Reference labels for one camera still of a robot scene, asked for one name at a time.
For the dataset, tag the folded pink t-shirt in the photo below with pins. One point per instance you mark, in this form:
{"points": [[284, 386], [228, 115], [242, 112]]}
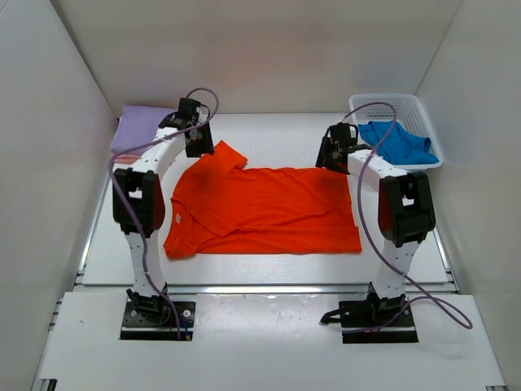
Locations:
{"points": [[126, 159]]}

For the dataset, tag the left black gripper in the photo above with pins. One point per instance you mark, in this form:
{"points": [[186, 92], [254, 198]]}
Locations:
{"points": [[207, 147]]}

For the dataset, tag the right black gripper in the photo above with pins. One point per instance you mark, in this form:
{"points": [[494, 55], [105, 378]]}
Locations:
{"points": [[324, 160]]}

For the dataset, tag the blue t-shirt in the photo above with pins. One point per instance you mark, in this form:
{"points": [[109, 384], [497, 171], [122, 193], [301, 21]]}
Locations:
{"points": [[399, 147]]}

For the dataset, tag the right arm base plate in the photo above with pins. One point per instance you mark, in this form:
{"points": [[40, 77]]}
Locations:
{"points": [[374, 321]]}

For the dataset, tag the orange t-shirt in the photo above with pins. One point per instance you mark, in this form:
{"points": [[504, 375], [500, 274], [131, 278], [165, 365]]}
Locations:
{"points": [[222, 206]]}

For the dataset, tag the folded purple t-shirt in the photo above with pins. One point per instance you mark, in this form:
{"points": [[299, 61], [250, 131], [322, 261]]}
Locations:
{"points": [[137, 126]]}

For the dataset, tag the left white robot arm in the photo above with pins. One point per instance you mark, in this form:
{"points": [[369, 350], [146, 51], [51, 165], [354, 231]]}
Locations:
{"points": [[139, 206]]}

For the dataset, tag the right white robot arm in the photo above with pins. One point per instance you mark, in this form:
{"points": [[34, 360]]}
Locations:
{"points": [[405, 211]]}

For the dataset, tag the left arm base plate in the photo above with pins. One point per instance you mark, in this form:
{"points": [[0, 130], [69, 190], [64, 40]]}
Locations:
{"points": [[153, 319]]}

